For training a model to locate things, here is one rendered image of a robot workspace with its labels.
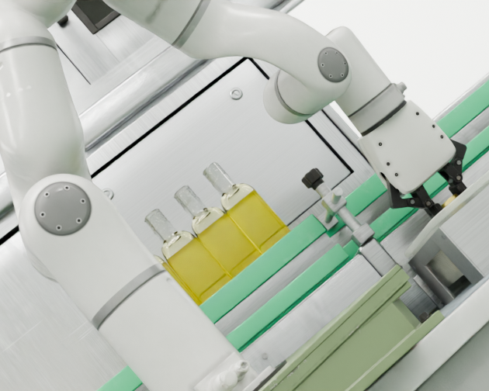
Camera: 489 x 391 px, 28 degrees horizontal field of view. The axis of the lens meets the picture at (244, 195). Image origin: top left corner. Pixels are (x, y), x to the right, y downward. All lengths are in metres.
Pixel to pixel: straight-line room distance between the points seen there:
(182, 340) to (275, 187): 0.70
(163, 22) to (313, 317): 0.44
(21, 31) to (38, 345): 0.70
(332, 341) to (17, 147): 0.39
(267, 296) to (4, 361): 0.52
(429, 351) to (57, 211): 0.40
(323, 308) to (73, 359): 0.50
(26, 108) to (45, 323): 0.67
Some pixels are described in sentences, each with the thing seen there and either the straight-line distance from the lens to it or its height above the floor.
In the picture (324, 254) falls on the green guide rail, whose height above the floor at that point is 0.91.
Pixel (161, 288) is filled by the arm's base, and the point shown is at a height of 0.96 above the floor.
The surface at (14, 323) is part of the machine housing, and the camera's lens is 1.67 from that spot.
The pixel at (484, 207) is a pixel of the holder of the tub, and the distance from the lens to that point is 1.19.
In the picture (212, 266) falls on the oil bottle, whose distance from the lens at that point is 1.45.
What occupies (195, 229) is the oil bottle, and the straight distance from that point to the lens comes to 1.47.
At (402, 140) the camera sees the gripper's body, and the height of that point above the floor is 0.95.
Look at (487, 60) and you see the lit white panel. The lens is 1.77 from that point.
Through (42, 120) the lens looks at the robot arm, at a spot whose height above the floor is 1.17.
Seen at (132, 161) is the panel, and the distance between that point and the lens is 1.66.
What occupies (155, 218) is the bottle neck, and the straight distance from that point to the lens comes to 1.49.
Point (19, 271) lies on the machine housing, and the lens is 1.68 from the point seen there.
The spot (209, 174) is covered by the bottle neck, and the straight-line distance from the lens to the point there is 1.50.
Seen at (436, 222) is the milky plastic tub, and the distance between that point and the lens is 1.18.
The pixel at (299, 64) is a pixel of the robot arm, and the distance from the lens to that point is 1.19.
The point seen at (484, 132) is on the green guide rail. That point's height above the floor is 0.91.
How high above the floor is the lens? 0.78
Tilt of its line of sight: 11 degrees up
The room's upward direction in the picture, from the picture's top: 41 degrees counter-clockwise
